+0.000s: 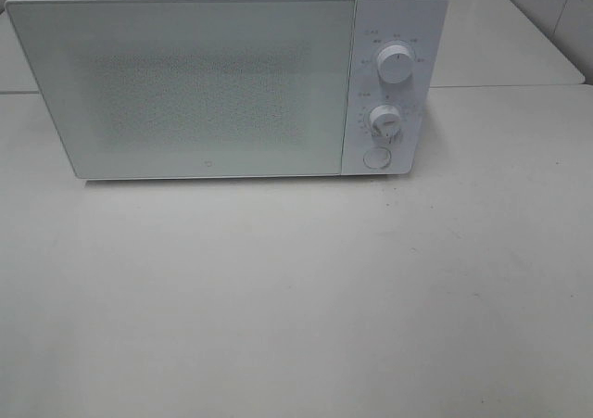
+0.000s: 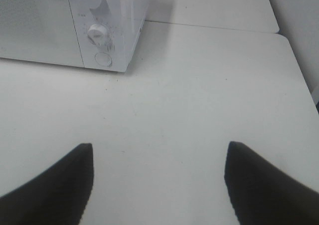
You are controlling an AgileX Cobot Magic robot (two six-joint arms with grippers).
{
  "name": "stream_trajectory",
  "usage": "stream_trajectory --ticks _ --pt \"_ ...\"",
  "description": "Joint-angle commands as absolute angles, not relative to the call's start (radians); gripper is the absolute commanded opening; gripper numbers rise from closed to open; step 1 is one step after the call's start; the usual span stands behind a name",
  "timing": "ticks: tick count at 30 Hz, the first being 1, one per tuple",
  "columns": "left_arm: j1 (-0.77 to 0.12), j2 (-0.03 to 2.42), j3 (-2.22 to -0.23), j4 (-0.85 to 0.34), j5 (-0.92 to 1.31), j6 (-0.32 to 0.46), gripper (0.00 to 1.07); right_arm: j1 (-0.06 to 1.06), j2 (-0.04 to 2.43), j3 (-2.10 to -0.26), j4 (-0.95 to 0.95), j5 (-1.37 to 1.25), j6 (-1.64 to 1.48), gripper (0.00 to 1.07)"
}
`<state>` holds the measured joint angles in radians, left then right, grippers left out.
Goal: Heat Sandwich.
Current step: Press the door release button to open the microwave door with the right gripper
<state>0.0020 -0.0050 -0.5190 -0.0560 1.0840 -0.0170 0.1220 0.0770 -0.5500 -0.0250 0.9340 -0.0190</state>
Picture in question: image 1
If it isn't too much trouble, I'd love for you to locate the upper white power knob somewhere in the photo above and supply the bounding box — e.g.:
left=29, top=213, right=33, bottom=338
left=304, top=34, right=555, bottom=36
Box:
left=375, top=41, right=415, bottom=84

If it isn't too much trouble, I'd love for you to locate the white microwave door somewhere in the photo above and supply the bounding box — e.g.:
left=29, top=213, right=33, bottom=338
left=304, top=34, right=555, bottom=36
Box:
left=8, top=0, right=355, bottom=180

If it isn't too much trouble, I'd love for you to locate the round door release button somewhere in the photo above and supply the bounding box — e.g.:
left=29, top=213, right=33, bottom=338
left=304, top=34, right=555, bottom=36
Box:
left=363, top=147, right=391, bottom=170

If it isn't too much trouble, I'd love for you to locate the white microwave oven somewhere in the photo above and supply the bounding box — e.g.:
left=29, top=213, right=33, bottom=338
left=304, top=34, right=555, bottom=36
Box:
left=5, top=0, right=448, bottom=179

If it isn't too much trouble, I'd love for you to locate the white timer knob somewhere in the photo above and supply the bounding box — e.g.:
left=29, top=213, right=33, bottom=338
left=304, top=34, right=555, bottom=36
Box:
left=368, top=105, right=402, bottom=138

